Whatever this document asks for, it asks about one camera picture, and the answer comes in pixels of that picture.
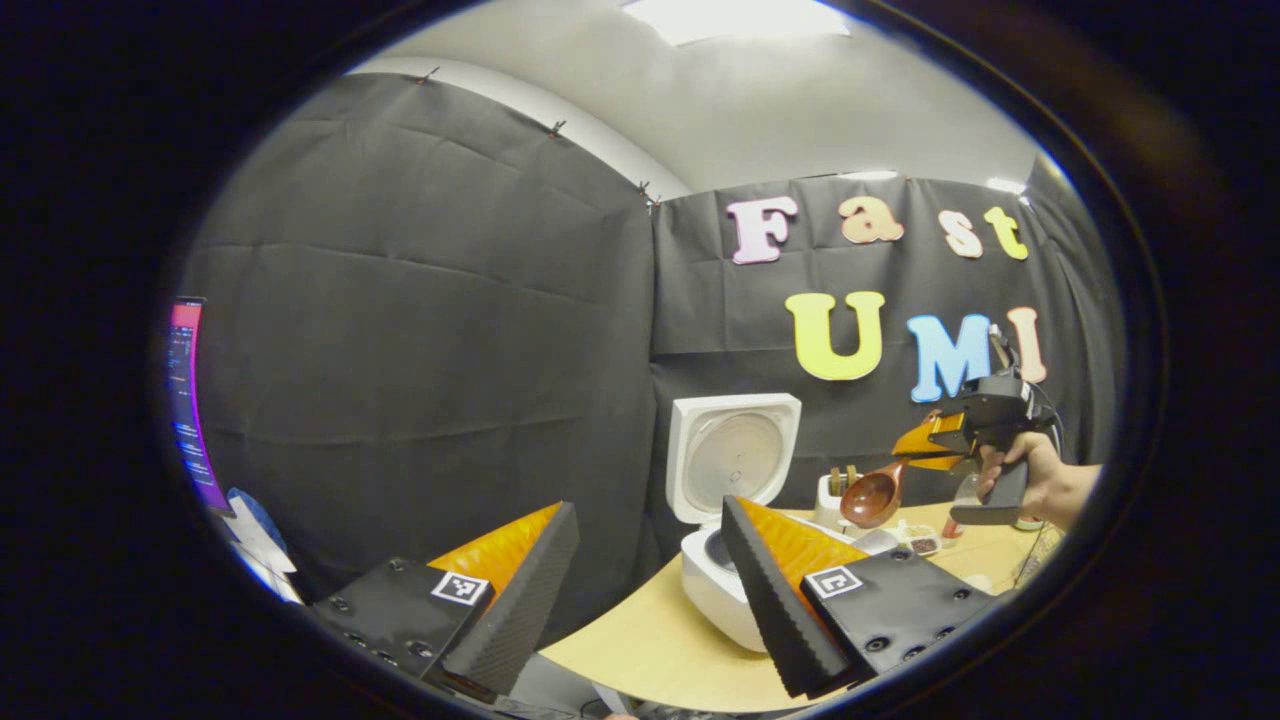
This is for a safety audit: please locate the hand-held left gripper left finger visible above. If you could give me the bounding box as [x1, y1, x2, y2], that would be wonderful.
[310, 500, 581, 698]

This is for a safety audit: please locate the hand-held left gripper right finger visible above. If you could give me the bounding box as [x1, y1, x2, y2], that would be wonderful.
[720, 495, 1001, 699]

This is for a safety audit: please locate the brown wooden spoon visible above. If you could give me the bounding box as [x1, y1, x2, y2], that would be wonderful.
[840, 460, 913, 529]

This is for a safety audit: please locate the white rice cooker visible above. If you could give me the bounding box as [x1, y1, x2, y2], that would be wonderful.
[665, 393, 871, 653]

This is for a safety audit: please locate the white divided grain tray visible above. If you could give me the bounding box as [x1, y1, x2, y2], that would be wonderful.
[880, 522, 943, 558]

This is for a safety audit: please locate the white toaster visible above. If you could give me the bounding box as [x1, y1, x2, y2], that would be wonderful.
[815, 465, 863, 531]

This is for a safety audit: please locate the black backdrop cloth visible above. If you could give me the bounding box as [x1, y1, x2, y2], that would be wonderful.
[175, 70, 1126, 641]

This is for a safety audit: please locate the computer monitor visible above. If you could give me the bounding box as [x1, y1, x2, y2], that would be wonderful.
[165, 296, 233, 516]

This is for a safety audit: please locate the large ceiling light panel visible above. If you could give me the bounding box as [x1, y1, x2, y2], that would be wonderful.
[620, 0, 851, 48]

